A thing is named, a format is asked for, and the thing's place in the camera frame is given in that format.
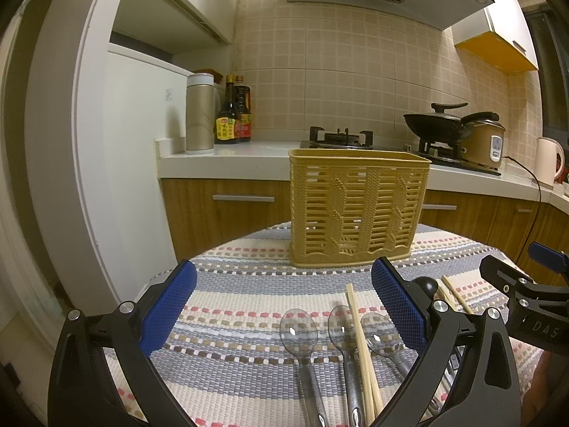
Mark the beige thermos flask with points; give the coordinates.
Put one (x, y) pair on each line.
(200, 104)

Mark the wooden chopstick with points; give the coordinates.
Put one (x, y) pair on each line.
(456, 294)
(443, 295)

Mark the yellow plastic utensil basket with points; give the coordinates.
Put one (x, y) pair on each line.
(350, 207)

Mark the red label sauce bottle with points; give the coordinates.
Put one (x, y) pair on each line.
(242, 94)

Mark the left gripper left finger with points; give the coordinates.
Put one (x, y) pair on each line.
(82, 391)

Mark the brown rice cooker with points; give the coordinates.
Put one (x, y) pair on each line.
(485, 144)

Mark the striped woven table mat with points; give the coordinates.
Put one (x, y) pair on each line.
(224, 360)

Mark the wooden base cabinets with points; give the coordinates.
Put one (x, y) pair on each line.
(204, 213)

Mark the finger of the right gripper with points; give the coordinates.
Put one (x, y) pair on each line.
(551, 259)
(505, 278)

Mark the white upper left cabinet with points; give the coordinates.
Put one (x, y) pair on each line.
(177, 26)

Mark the white refrigerator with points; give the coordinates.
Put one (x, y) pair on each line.
(144, 102)

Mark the orange bottom wall cabinet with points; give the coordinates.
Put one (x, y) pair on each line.
(499, 35)

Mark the black gas stove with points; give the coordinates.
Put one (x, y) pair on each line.
(364, 141)

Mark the pink electric kettle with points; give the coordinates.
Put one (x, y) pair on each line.
(549, 160)

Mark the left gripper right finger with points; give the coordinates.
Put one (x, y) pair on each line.
(485, 390)

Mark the wooden chopstick across spoons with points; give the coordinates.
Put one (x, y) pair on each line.
(372, 397)

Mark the black wok with lid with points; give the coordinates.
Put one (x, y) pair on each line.
(440, 126)

